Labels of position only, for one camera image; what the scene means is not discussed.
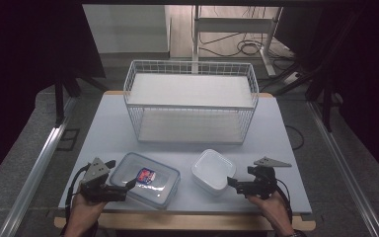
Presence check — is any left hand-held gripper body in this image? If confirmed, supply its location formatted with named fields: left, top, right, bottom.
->
left=78, top=157, right=128, bottom=203

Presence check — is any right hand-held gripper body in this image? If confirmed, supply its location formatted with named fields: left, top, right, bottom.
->
left=235, top=156, right=292, bottom=200

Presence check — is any white plastic container with lid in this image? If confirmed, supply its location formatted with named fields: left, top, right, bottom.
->
left=190, top=148, right=237, bottom=198

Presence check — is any clear plastic container with label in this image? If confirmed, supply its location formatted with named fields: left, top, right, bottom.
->
left=109, top=151, right=182, bottom=210

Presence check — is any person's right hand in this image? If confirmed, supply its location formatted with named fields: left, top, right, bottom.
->
left=246, top=191, right=293, bottom=232

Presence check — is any person's left hand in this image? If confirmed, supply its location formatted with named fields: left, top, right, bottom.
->
left=70, top=192, right=111, bottom=225

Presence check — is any black metal stand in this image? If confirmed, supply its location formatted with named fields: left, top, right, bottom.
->
left=304, top=57, right=344, bottom=133
left=52, top=73, right=84, bottom=128

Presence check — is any white power strip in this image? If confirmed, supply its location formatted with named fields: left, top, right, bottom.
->
left=280, top=70, right=303, bottom=86

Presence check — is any dark curtain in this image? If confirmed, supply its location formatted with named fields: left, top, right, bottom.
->
left=0, top=0, right=107, bottom=193
left=274, top=0, right=379, bottom=191

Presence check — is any white cabinet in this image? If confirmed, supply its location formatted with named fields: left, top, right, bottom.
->
left=82, top=4, right=173, bottom=55

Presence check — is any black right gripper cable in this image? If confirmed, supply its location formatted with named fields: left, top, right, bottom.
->
left=274, top=179, right=293, bottom=225

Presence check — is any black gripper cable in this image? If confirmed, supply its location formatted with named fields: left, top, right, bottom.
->
left=64, top=163, right=92, bottom=220
left=274, top=179, right=293, bottom=225

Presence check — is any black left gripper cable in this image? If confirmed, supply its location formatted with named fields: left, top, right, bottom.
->
left=64, top=163, right=92, bottom=220

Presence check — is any black square floor frame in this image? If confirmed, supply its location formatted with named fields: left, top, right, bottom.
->
left=56, top=127, right=81, bottom=153

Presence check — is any black cable loop on floor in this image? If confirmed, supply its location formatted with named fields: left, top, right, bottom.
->
left=284, top=124, right=306, bottom=152

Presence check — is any silver metal rail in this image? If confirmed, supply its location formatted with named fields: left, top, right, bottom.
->
left=0, top=98, right=77, bottom=237
left=306, top=100, right=379, bottom=237

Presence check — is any tangle of black floor cables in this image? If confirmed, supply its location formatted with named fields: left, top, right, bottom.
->
left=198, top=31, right=298, bottom=72

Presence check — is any white metal desk frame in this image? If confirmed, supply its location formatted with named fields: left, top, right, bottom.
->
left=191, top=4, right=284, bottom=78

